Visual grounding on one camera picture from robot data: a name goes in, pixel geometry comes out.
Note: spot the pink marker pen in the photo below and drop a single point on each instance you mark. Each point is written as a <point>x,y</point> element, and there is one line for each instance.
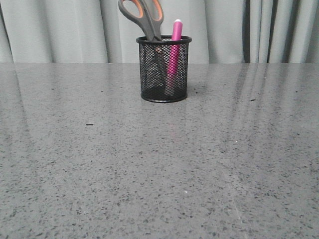
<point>173,58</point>

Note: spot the grey orange scissors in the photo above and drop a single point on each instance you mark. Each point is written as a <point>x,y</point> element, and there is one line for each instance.
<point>148,24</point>

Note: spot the black mesh pen holder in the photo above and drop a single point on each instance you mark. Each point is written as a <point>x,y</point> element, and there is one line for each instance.
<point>154,58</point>

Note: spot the grey curtain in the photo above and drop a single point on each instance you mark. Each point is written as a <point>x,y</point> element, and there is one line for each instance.
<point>222,31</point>

